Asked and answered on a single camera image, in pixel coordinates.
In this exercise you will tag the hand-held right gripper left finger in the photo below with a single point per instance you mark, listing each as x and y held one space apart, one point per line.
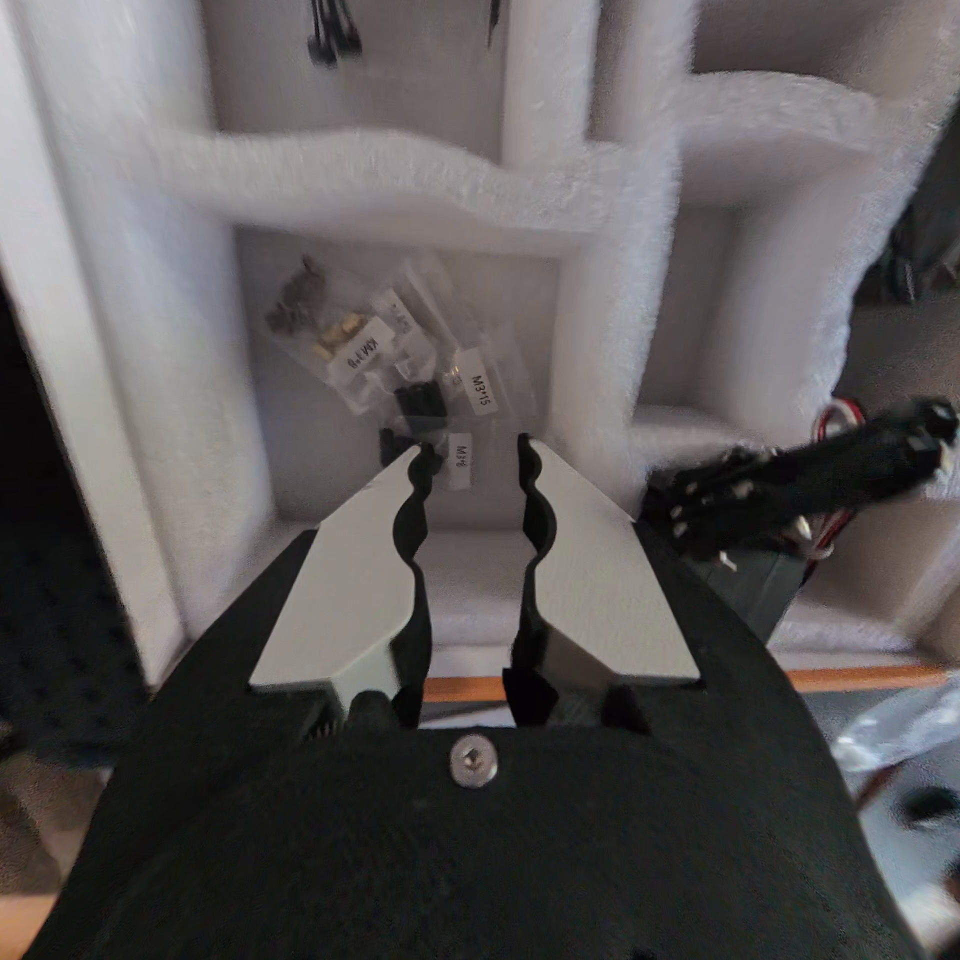
337 600

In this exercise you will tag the small black part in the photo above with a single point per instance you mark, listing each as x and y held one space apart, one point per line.
926 806

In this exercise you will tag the white foam-lined kit box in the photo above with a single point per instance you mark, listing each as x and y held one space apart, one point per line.
615 300

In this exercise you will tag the clear plastic bag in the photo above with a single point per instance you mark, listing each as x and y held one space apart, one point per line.
900 731

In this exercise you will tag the black servo bracket assembly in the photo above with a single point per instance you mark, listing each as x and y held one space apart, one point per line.
810 472

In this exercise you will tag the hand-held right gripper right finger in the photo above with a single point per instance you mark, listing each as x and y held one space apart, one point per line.
607 592

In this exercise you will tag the pile of labelled part bags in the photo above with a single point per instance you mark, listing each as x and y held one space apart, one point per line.
352 356

